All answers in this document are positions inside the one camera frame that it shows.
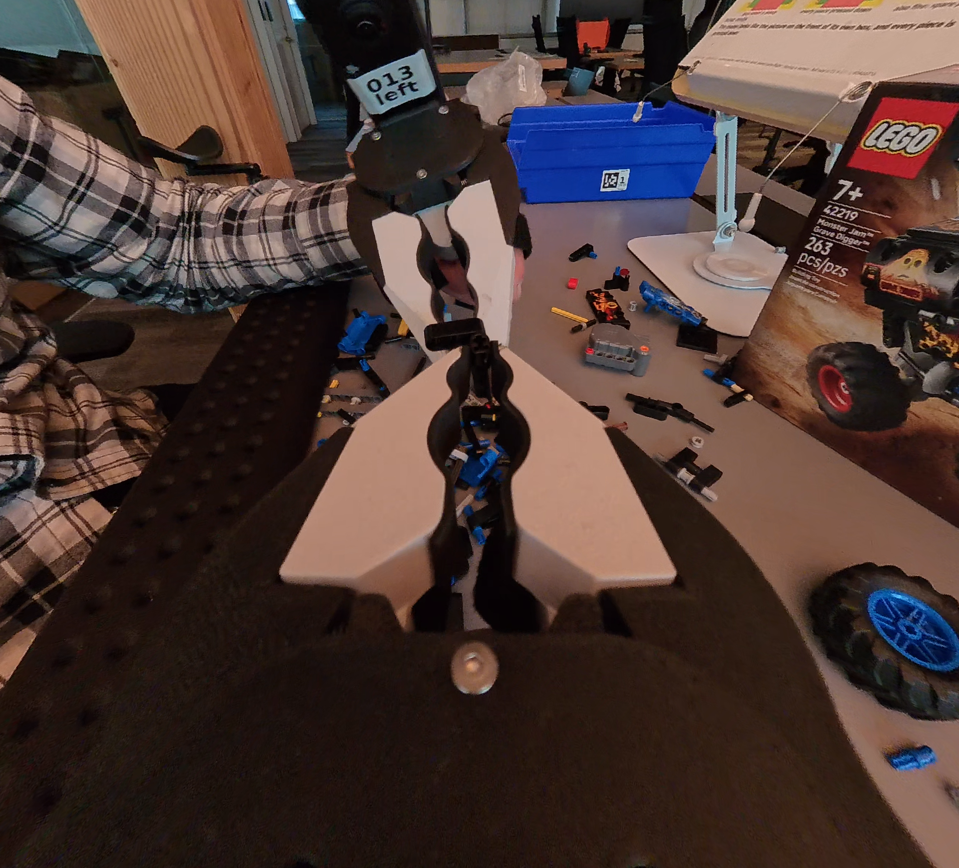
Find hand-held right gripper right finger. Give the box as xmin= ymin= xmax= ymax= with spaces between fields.
xmin=498 ymin=344 xmax=678 ymax=626

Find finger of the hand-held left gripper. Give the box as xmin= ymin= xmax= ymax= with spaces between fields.
xmin=450 ymin=179 xmax=519 ymax=348
xmin=369 ymin=209 xmax=445 ymax=348

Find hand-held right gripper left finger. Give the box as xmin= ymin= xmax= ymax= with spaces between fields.
xmin=279 ymin=344 xmax=472 ymax=632

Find small blue toy connector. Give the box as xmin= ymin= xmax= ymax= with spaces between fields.
xmin=458 ymin=419 xmax=507 ymax=539

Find grey toy pull-back motor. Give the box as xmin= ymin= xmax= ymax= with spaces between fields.
xmin=582 ymin=332 xmax=653 ymax=376

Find background wooden desk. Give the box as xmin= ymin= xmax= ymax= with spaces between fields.
xmin=432 ymin=44 xmax=660 ymax=105

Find grey desk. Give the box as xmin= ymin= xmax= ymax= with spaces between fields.
xmin=308 ymin=194 xmax=959 ymax=868

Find blue toy scoop piece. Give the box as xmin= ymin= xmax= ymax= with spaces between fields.
xmin=336 ymin=311 xmax=388 ymax=360

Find black white toy pin cluster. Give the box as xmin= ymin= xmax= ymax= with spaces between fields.
xmin=664 ymin=437 xmax=725 ymax=502

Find grey axle tan connectors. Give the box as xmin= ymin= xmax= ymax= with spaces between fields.
xmin=318 ymin=386 xmax=368 ymax=420

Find black beam blue pins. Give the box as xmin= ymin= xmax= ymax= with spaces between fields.
xmin=353 ymin=356 xmax=394 ymax=399

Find black toy rod piece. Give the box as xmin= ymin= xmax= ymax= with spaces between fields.
xmin=625 ymin=392 xmax=716 ymax=434

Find black panel flame sticker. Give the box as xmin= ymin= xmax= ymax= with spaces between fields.
xmin=585 ymin=287 xmax=630 ymax=330

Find blue plastic bin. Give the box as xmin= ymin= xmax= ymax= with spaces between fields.
xmin=505 ymin=101 xmax=717 ymax=205

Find clear plastic bag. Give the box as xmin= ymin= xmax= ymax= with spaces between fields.
xmin=465 ymin=52 xmax=548 ymax=127

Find black perforated board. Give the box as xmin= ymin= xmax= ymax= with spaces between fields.
xmin=0 ymin=281 xmax=353 ymax=809

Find black blue toy pin piece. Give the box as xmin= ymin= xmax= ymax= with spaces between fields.
xmin=702 ymin=359 xmax=753 ymax=409

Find small blue toy assembly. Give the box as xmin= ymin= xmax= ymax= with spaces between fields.
xmin=639 ymin=281 xmax=708 ymax=330

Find wooden column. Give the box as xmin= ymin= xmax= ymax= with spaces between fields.
xmin=30 ymin=0 xmax=293 ymax=180

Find black background chair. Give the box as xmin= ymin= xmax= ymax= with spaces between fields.
xmin=98 ymin=104 xmax=263 ymax=187
xmin=642 ymin=0 xmax=690 ymax=82

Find person's plaid clothed body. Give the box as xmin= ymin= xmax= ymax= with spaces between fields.
xmin=0 ymin=307 xmax=166 ymax=644

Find black wheel blue rim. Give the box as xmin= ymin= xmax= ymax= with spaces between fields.
xmin=810 ymin=564 xmax=959 ymax=722

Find monster truck toy set box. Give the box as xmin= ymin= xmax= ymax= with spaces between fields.
xmin=735 ymin=82 xmax=959 ymax=524

